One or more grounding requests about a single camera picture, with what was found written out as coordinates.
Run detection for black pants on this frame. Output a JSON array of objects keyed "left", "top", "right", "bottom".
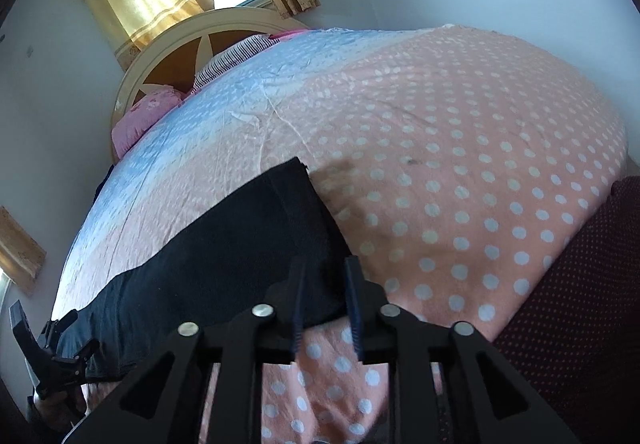
[{"left": 52, "top": 156, "right": 359, "bottom": 385}]

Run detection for person's left hand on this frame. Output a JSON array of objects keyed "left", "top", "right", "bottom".
[{"left": 29, "top": 393, "right": 88, "bottom": 436}]

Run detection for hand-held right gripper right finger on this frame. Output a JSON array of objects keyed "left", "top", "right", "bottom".
[{"left": 344, "top": 256, "right": 581, "bottom": 444}]

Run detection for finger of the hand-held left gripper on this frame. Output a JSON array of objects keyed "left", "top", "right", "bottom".
[
  {"left": 42, "top": 311, "right": 79, "bottom": 350},
  {"left": 66, "top": 338, "right": 101, "bottom": 370}
]

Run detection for polka dot bed sheet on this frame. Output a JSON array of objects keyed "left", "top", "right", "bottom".
[{"left": 50, "top": 24, "right": 632, "bottom": 444}]

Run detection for pink pillow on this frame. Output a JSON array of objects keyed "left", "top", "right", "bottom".
[{"left": 111, "top": 88, "right": 183, "bottom": 152}]

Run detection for dark red dotted cloth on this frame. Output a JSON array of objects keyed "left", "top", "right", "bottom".
[{"left": 492, "top": 175, "right": 640, "bottom": 444}]

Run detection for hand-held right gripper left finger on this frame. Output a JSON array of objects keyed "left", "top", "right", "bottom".
[{"left": 65, "top": 256, "right": 307, "bottom": 444}]

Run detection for black cloth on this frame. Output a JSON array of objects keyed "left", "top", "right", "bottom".
[{"left": 94, "top": 164, "right": 115, "bottom": 197}]

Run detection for striped pillow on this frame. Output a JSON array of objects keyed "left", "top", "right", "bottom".
[{"left": 192, "top": 34, "right": 271, "bottom": 89}]

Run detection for cream wooden headboard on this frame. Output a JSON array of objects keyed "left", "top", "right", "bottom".
[{"left": 109, "top": 6, "right": 312, "bottom": 162}]

